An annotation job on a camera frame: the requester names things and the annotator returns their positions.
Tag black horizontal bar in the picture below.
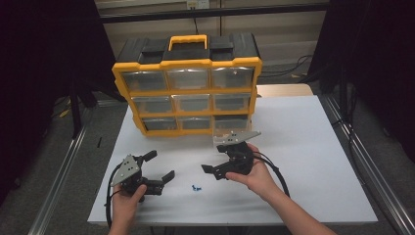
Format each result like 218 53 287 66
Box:
98 2 330 24

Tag black metal stand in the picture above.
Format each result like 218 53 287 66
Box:
69 81 83 139

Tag person's left hand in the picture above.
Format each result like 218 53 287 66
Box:
111 183 148 226

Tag black curtain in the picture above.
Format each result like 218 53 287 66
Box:
0 0 124 205
308 0 415 162

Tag black floor cables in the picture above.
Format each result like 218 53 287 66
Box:
259 54 314 79

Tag grid of clear bins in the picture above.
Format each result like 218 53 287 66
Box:
120 67 255 131

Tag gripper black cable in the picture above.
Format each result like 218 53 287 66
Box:
253 152 292 199
104 162 124 229

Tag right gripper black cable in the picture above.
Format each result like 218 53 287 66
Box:
253 152 292 199

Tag white wall socket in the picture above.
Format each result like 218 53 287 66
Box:
186 0 210 10

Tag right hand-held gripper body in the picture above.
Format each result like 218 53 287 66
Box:
212 130 262 181

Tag black cable along rail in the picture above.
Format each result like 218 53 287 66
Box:
332 82 394 235

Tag aluminium floor rail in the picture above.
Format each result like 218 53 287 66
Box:
321 94 415 235
27 99 129 235

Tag person's right hand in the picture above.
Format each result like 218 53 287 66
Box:
224 143 279 201

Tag yellow black organizer case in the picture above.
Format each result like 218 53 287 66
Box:
112 31 263 138

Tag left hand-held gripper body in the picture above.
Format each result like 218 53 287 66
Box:
110 154 164 198

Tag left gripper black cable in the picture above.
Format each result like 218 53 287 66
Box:
104 162 124 229

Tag light wooden table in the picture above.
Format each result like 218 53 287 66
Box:
255 83 314 98

